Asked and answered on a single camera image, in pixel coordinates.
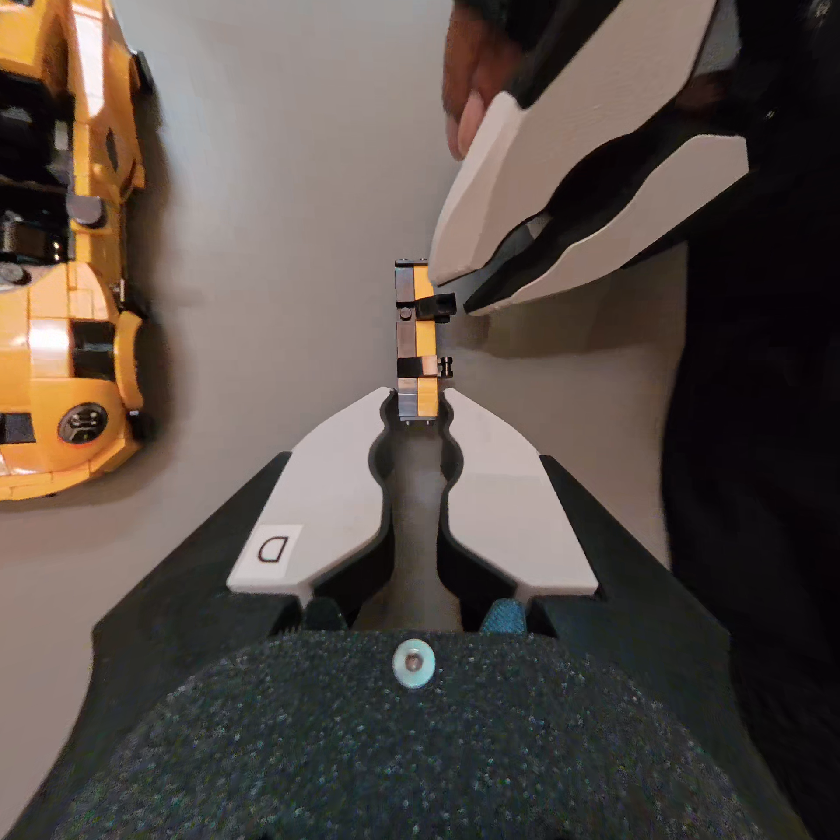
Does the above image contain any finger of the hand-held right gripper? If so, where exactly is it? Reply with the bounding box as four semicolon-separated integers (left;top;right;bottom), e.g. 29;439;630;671
428;0;720;287
465;98;749;317

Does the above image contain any black and yellow lego strip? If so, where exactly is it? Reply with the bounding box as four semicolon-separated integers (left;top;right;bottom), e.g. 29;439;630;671
394;258;458;422

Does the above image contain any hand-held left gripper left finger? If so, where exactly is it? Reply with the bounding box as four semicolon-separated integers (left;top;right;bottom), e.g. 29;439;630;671
226;386;400;623

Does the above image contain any yellow lego car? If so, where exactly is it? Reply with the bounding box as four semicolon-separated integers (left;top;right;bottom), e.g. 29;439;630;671
0;0;158;503

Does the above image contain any person's right hand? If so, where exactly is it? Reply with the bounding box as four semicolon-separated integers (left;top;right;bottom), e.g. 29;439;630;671
443;0;526;161

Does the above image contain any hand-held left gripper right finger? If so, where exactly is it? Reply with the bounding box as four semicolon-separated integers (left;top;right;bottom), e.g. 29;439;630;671
437;387;599;616

